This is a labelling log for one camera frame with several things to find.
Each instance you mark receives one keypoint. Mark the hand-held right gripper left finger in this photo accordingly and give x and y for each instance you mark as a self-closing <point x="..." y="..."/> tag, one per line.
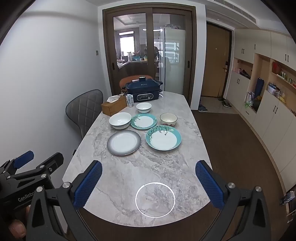
<point x="87" y="183"/>

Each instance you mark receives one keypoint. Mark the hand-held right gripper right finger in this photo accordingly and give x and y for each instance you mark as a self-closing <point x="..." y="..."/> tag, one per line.
<point x="209" y="185"/>

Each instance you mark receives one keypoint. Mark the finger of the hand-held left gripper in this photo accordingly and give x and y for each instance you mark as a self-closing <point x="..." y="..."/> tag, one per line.
<point x="23" y="158"/>
<point x="54" y="160"/>

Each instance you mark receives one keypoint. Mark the small white bowl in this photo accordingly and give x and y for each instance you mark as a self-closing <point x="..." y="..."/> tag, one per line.
<point x="143" y="107"/>

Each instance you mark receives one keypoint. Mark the person's left hand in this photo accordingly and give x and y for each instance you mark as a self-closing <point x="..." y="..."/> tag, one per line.
<point x="18" y="228"/>

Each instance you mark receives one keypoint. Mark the grey rimmed plate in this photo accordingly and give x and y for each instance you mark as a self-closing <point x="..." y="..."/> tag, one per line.
<point x="123" y="142"/>

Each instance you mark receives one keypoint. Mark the grey quilted chair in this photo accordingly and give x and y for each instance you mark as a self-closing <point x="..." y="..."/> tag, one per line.
<point x="84" y="107"/>

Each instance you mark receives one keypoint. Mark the large teal floral plate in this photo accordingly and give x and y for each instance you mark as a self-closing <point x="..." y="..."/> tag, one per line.
<point x="163" y="139"/>

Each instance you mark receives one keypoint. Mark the large white bowl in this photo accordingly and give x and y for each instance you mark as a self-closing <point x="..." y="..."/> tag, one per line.
<point x="120" y="120"/>

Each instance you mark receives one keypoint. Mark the blue shoe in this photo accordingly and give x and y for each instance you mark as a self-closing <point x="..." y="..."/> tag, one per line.
<point x="202" y="108"/>

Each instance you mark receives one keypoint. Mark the cream floral bowl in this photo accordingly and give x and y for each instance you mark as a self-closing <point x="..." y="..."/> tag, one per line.
<point x="168" y="118"/>

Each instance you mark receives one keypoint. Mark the wooden tissue box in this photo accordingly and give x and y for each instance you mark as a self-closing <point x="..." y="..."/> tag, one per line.
<point x="113" y="108"/>

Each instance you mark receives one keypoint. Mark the small teal floral plate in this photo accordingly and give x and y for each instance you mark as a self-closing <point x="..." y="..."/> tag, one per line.
<point x="143" y="121"/>

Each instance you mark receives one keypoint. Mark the dark sneaker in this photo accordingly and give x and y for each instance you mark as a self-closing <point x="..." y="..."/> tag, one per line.
<point x="227" y="104"/>

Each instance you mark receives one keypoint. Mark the white tissue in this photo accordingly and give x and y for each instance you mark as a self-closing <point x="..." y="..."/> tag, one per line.
<point x="113" y="99"/>

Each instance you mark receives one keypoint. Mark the green plant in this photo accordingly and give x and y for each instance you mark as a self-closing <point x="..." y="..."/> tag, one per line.
<point x="248" y="105"/>

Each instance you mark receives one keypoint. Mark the blue white milk carton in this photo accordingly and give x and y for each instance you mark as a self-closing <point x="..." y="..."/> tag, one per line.
<point x="130" y="101"/>

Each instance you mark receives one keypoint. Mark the white shopping bag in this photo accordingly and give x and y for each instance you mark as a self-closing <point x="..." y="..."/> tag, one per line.
<point x="249" y="97"/>

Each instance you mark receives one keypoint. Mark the orange chair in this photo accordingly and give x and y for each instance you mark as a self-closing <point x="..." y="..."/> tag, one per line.
<point x="126" y="81"/>

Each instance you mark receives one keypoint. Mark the dark blue electric cooker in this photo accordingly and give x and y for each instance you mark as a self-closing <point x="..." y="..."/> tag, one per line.
<point x="141" y="89"/>

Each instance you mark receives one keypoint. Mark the blue bag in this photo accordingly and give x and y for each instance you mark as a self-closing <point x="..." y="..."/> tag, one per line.
<point x="259" y="87"/>

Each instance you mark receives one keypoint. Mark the wooden entrance door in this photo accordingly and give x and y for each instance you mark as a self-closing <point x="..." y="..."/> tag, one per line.
<point x="214" y="64"/>

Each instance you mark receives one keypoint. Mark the white refrigerator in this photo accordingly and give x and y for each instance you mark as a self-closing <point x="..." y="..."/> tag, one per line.
<point x="173" y="69"/>

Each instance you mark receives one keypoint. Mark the brown sliding glass door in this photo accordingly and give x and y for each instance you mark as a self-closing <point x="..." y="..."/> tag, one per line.
<point x="108" y="46"/>

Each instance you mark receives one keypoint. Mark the red container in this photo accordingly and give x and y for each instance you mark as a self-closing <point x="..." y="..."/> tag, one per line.
<point x="276" y="68"/>

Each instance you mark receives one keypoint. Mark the ceiling air vent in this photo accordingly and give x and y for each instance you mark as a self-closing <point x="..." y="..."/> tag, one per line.
<point x="238" y="9"/>

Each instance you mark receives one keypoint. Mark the white wall cabinet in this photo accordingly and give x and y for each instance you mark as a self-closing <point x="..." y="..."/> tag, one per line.
<point x="270" y="120"/>

